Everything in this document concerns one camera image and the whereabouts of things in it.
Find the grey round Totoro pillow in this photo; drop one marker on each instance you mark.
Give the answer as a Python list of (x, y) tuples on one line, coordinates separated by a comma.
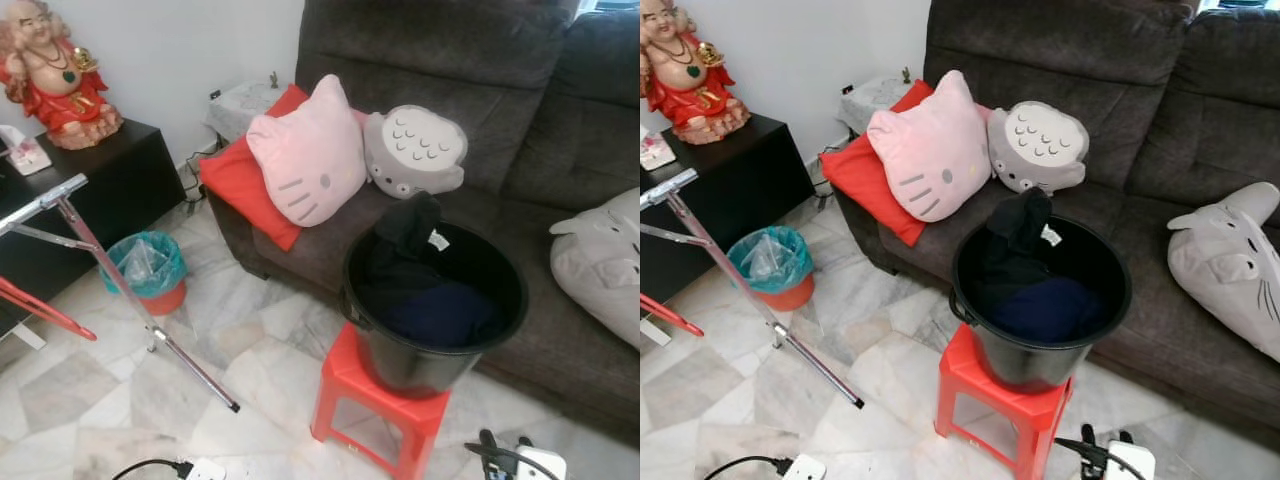
[(415, 150), (1040, 145)]

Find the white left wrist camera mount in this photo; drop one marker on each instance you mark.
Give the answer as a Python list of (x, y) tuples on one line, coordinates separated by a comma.
[(205, 470), (805, 468)]

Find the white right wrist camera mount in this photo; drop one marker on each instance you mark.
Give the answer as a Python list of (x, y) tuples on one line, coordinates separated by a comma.
[(1130, 462), (543, 465)]

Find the black knit garment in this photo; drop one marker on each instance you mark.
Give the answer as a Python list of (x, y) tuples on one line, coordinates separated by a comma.
[(400, 260), (1010, 255)]

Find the red laughing Buddha statue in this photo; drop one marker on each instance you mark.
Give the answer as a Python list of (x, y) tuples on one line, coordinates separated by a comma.
[(55, 90), (690, 90)]

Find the red plastic stool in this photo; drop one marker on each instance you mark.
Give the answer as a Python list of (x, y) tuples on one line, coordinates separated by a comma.
[(965, 385), (345, 385)]

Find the orange bin teal bag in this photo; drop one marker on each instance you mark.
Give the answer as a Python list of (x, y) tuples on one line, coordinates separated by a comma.
[(795, 292), (165, 295)]

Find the red plastic hanger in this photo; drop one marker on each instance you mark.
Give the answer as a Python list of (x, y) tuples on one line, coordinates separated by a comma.
[(50, 312), (672, 316)]

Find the dark brown fabric sofa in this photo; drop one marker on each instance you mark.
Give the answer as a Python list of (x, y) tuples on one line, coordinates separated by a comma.
[(1100, 110), (480, 110)]

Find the black plastic bucket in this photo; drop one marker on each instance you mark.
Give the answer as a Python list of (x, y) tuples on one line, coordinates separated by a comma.
[(420, 365), (1030, 360)]

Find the black TV cabinet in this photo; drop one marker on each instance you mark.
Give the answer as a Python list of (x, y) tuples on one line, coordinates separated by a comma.
[(120, 190), (750, 185)]

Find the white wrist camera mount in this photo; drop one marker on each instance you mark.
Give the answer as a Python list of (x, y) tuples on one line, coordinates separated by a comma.
[(1130, 462), (543, 465), (205, 470), (805, 468)]

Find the pink cat face pillow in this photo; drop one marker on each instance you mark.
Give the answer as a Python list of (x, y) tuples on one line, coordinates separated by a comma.
[(930, 150), (310, 155)]

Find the navy blue garment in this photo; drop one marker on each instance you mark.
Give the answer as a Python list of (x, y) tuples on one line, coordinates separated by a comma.
[(440, 315), (1045, 312)]

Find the red cushion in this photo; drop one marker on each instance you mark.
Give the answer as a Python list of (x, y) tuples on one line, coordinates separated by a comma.
[(235, 185), (860, 180)]

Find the white tissue box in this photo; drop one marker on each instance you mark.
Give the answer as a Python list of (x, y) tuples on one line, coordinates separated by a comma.
[(28, 155), (655, 152)]

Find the lace covered side table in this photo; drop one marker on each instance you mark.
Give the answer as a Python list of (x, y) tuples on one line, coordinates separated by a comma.
[(245, 105), (870, 98)]

